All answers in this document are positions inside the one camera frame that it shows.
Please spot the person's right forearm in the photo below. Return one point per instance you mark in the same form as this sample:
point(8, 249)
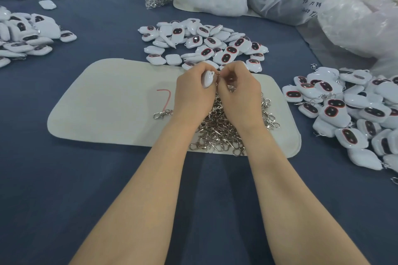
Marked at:
point(301, 203)

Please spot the person's left forearm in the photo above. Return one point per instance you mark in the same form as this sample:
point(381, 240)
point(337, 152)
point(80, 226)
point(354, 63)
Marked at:
point(143, 203)

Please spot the person's right hand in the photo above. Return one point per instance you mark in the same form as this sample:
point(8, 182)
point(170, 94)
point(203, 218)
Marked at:
point(242, 97)

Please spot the thin red thread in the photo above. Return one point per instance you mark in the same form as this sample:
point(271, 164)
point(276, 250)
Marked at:
point(166, 97)

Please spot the crumpled clear plastic bag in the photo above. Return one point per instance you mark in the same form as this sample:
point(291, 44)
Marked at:
point(370, 24)

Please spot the person's left hand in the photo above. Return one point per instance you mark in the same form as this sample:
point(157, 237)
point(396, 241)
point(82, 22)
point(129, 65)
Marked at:
point(194, 97)

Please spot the cream felt work mat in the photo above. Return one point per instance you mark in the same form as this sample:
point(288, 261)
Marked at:
point(99, 105)

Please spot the white fob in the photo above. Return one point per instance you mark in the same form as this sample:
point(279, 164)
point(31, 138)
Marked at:
point(209, 77)

